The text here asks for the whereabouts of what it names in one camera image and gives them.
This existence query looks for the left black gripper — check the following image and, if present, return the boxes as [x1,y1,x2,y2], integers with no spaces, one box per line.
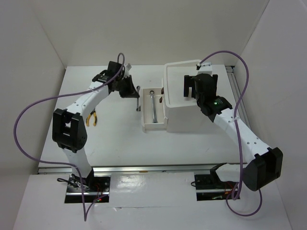
[116,75,139,99]

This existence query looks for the small silver ratchet wrench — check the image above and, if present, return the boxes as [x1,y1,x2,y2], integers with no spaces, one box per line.
[136,86,141,112]

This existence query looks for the large silver ratchet wrench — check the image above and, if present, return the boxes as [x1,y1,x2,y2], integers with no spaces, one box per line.
[149,90,158,123]

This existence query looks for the yellow black pliers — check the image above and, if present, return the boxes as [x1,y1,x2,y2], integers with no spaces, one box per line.
[85,108,98,127]

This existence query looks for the white bottom drawer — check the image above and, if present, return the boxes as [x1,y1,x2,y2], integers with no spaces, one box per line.
[140,88,168,132]

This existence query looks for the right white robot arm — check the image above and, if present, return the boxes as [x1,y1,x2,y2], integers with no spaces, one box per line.
[184,73,283,191]

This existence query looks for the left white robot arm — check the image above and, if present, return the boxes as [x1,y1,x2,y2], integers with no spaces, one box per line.
[52,61,140,191]

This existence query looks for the white drawer cabinet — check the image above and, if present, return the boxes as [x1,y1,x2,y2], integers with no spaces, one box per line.
[163,59,228,133]

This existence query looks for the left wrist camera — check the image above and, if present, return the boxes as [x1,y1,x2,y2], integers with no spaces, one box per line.
[124,63,132,71]

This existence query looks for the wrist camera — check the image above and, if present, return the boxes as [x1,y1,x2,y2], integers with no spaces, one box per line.
[124,63,132,71]
[196,62,213,74]

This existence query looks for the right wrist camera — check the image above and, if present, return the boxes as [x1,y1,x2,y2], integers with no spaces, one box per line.
[196,62,213,74]

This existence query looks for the front aluminium rail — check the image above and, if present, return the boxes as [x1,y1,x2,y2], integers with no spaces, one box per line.
[37,164,215,174]

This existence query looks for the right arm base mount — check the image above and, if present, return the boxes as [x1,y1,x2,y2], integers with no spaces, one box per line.
[190,169,236,201]

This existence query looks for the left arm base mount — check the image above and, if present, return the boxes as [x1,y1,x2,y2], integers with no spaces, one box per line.
[57,175,111,204]

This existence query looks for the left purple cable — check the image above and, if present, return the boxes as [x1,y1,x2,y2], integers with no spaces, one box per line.
[13,52,126,221]

